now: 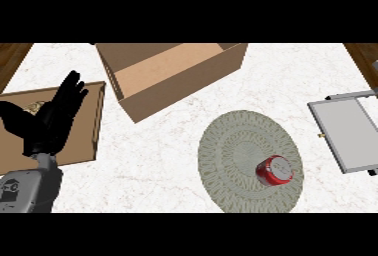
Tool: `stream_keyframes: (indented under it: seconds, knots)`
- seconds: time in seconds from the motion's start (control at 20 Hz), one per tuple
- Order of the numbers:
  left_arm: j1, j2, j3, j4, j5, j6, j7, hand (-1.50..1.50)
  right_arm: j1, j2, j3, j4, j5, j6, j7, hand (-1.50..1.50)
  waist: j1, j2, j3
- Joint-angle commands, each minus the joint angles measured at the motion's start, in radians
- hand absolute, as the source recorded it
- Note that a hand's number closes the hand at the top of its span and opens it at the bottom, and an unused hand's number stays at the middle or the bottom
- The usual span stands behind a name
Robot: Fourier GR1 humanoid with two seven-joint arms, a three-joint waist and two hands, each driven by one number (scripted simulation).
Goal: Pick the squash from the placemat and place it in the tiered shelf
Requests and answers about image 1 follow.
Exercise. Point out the round grey woven placemat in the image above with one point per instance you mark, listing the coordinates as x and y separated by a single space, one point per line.
237 150

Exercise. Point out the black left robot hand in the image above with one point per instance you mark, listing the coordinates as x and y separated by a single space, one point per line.
50 123

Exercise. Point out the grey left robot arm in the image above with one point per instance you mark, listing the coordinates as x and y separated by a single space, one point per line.
30 186

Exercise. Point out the red can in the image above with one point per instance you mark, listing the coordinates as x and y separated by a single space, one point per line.
274 170

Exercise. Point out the small tan object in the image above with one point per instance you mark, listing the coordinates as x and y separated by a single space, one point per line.
36 106

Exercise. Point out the flat brown wooden board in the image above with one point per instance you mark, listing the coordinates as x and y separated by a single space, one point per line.
82 126

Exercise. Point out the open brown cardboard box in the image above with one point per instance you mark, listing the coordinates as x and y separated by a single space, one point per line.
168 76

